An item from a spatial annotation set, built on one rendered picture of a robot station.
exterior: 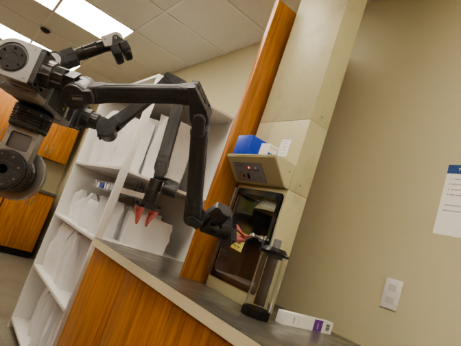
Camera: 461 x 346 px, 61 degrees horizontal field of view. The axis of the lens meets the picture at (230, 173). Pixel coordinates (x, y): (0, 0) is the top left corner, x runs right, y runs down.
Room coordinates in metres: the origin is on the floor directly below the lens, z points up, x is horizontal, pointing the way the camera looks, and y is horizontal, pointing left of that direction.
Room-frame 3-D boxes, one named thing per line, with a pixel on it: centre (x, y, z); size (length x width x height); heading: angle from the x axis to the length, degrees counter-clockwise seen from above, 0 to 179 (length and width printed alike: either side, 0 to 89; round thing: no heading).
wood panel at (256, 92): (1.88, -0.14, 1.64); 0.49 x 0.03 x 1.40; 124
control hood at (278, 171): (1.58, -0.10, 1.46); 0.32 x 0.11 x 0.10; 34
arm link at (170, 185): (1.68, 0.25, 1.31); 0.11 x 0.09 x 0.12; 95
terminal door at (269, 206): (1.61, -0.14, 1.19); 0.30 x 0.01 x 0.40; 34
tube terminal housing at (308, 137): (1.68, -0.25, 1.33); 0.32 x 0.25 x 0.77; 34
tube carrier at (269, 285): (1.36, -0.23, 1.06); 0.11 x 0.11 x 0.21
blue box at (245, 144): (1.65, -0.05, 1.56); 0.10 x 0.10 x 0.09; 34
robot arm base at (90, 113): (1.66, 0.66, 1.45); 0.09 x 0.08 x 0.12; 5
